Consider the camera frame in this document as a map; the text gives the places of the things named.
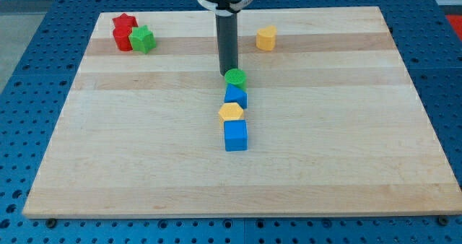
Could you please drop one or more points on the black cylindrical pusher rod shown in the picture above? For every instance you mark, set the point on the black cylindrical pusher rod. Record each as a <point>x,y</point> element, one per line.
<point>227,42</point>

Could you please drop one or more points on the yellow heart block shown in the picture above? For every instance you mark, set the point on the yellow heart block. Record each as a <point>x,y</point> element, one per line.
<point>266,38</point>

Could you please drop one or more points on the green cylinder block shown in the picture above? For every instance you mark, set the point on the green cylinder block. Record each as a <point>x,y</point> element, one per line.
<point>236,77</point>

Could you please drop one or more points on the blue triangle block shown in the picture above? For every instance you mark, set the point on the blue triangle block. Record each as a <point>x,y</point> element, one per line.
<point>234,94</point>

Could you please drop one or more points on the yellow hexagon block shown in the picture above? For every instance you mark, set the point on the yellow hexagon block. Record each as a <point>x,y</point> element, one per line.
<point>230,112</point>

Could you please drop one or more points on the green star block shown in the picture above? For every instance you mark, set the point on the green star block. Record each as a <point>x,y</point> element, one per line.
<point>142,39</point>

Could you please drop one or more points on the blue cube block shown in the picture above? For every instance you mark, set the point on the blue cube block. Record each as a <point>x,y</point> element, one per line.
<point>236,135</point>

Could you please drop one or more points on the red star block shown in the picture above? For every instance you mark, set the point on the red star block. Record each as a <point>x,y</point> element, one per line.
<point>125,20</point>

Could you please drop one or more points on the red cylinder block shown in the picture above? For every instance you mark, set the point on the red cylinder block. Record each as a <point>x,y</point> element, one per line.
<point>121,37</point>

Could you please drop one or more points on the wooden board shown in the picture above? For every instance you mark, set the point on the wooden board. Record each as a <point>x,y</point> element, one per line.
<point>333,127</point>

